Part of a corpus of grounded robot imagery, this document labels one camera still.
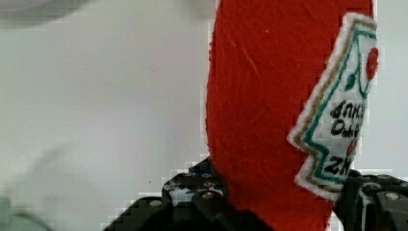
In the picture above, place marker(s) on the red plush ketchup bottle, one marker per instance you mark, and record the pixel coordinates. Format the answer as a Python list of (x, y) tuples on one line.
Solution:
[(286, 99)]

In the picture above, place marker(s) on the grey round plate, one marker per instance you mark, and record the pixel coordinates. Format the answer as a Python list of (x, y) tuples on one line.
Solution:
[(52, 11)]

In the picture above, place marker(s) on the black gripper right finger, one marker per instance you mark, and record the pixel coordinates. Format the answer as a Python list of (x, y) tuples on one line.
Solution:
[(373, 203)]

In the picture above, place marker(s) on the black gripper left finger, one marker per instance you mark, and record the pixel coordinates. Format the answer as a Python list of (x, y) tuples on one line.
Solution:
[(193, 201)]

